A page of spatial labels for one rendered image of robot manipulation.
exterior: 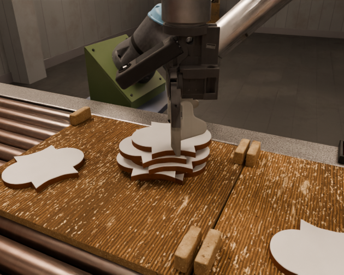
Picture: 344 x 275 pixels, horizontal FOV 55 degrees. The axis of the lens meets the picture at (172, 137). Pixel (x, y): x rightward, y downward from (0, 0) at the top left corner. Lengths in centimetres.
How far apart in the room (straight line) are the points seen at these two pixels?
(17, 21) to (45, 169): 354
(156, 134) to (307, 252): 31
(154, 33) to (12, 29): 327
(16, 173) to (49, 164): 6
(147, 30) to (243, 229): 66
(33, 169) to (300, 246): 45
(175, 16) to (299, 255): 36
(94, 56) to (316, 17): 629
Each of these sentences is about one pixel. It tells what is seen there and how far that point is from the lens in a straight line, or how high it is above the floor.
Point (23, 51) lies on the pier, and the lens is 415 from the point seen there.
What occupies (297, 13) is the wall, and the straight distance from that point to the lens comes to 709.
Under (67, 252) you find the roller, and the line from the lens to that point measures 51.
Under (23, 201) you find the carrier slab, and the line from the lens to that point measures 58.
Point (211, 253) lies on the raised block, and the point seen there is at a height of 96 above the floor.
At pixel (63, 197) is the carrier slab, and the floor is 94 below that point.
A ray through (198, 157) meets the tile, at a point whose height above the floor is 97.
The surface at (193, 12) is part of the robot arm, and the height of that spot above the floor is 121.
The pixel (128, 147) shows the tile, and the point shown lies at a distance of 59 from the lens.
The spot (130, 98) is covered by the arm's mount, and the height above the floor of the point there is 91.
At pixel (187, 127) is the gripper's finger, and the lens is 54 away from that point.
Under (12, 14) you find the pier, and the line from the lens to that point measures 410.
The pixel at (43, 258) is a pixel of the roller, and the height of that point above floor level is 92.
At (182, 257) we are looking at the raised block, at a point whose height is 96.
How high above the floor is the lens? 127
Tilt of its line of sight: 28 degrees down
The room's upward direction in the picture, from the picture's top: straight up
